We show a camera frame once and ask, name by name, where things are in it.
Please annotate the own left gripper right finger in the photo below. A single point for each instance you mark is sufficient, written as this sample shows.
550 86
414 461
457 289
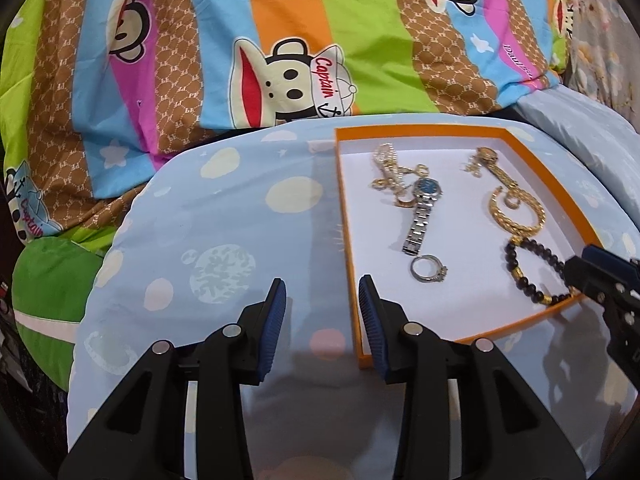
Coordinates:
466 393

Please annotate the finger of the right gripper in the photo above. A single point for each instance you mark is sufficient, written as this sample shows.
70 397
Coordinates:
604 282

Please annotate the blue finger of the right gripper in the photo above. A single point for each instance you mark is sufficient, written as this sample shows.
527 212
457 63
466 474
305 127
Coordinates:
610 259

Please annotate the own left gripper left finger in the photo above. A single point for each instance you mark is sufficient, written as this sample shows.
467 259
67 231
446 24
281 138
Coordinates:
138 432

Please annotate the gold chain bangle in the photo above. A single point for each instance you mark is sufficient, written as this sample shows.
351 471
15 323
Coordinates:
527 221

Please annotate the gold wristwatch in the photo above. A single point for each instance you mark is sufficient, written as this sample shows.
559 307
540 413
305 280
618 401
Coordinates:
488 158

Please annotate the orange shallow cardboard box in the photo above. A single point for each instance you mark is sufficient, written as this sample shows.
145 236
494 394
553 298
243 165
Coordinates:
477 298

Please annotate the silver link wristwatch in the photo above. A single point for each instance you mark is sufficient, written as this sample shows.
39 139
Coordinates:
426 192

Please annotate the gold huggie earring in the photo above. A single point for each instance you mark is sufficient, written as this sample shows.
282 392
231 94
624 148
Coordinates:
511 200

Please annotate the hoop earring with pink discs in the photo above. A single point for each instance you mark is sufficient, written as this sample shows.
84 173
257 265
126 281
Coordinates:
474 167

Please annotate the gold hoop earring with pearl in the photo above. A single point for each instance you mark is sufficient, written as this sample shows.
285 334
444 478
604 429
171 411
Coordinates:
404 197

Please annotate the pale blue pillow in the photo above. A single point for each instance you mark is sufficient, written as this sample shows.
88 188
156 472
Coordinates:
600 138

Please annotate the green cushion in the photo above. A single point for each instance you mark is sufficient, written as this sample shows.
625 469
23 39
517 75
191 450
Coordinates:
51 282

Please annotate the grey floral fabric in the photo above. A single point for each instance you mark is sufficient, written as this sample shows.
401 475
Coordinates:
604 57

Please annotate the colourful monkey print quilt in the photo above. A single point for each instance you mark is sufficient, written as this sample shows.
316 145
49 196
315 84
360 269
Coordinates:
96 95

